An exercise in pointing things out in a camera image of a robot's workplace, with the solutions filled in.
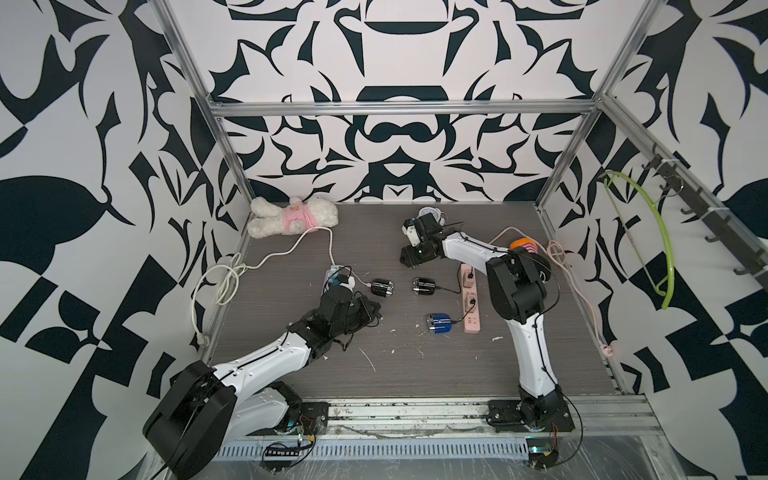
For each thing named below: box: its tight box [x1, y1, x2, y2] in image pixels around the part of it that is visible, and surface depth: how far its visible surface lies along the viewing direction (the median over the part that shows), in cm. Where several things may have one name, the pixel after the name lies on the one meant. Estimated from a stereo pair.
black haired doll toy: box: [510, 238, 551, 283], surface depth 101 cm
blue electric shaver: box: [426, 313, 452, 334], surface depth 90 cm
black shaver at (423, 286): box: [412, 277, 436, 295], surface depth 98 cm
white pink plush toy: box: [248, 196, 339, 239], surface depth 107 cm
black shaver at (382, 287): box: [371, 278, 395, 297], surface depth 96 cm
